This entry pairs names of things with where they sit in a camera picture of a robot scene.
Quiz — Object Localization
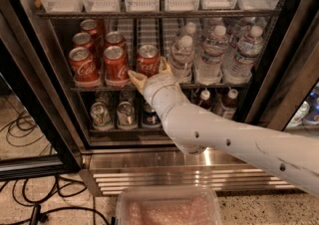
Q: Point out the clear plastic bin foreground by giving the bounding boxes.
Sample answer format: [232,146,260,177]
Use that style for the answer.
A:
[116,185,222,225]

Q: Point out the water bottle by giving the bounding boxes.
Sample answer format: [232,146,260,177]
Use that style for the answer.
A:
[175,22,196,40]
[168,35,194,84]
[195,25,228,86]
[222,26,263,85]

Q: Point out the steel fridge bottom grille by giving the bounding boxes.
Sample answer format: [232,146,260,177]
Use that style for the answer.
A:
[79,146,292,196]

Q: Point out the front left silver soda can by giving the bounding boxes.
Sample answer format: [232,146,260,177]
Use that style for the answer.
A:
[90,102,114,131]

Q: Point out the front middle water bottle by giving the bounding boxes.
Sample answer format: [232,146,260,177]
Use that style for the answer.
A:
[195,25,228,86]

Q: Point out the rear left water bottle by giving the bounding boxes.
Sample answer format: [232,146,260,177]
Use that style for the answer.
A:
[175,22,196,40]

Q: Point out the right brown drink bottle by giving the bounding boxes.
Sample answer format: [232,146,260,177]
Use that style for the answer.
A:
[214,89,238,119]

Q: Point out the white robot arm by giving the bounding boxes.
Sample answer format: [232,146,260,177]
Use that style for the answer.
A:
[128,59,319,196]

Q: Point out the black floor cables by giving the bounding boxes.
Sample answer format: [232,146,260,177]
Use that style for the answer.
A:
[0,110,111,225]

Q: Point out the front left blue pepsi can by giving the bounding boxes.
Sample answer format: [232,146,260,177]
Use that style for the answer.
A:
[142,103,161,128]

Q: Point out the red coke can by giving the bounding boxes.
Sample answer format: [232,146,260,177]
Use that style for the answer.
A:
[69,47,101,88]
[104,46,129,87]
[80,19,104,58]
[137,45,160,77]
[105,31,127,50]
[71,32,100,70]

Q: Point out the brown drink bottle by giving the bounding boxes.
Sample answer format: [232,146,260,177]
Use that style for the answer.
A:
[196,90,211,111]
[214,89,238,119]

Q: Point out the silver soda can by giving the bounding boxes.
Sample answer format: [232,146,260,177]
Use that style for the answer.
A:
[117,102,137,130]
[90,102,114,131]

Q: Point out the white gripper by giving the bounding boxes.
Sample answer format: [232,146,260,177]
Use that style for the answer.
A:
[128,57,189,116]

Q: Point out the front right water bottle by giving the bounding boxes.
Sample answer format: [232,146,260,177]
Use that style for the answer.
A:
[222,26,263,85]

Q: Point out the open glass fridge door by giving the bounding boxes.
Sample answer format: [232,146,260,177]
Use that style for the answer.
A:
[0,0,82,181]

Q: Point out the left brown drink bottle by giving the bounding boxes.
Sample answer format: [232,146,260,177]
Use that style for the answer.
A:
[196,90,211,111]

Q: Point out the front left water bottle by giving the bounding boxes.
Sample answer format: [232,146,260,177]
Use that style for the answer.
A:
[168,35,194,84]

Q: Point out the blue can behind right door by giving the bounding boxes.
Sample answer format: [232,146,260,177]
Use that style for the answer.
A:
[303,88,319,125]

